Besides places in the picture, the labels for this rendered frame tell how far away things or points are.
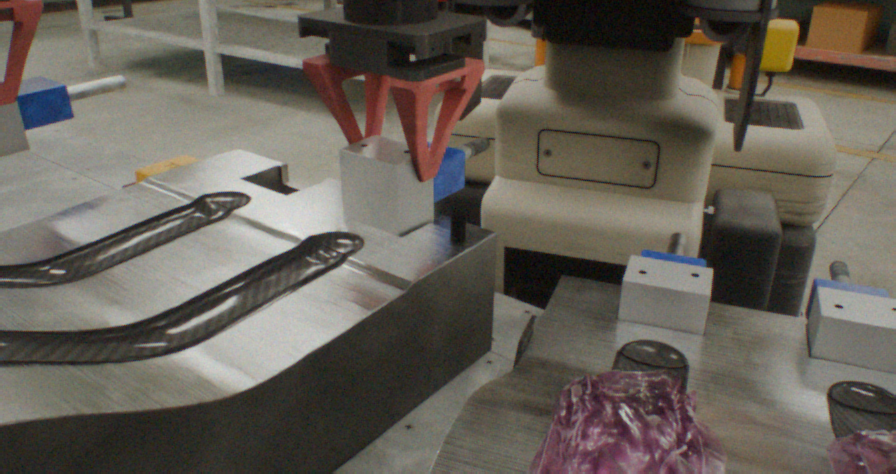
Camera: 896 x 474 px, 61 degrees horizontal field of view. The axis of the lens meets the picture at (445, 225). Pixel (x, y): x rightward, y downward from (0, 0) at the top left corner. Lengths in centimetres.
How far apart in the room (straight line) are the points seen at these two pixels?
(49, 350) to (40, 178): 54
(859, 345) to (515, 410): 22
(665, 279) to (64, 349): 32
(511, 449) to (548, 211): 49
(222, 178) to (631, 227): 39
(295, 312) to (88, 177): 52
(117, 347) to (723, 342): 33
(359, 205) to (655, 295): 19
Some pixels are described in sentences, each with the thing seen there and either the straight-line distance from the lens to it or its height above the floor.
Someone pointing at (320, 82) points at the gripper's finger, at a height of 98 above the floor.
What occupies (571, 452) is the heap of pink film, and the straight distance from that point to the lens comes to 27.
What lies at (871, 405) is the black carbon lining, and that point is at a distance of 46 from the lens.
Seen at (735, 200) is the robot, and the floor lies 75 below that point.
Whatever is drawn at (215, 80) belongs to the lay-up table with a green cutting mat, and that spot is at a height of 9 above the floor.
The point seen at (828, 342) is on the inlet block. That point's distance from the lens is 47.
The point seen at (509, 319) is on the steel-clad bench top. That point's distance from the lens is 57.
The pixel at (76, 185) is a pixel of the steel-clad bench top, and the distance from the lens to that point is 88.
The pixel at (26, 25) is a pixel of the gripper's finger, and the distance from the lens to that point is 62.
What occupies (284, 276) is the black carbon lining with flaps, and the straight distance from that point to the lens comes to 46.
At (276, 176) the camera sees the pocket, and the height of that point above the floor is 88.
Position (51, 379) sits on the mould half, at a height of 91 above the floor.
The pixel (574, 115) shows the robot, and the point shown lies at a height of 88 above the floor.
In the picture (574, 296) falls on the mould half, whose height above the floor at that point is 85.
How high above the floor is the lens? 110
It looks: 24 degrees down
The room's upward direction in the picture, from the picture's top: 1 degrees clockwise
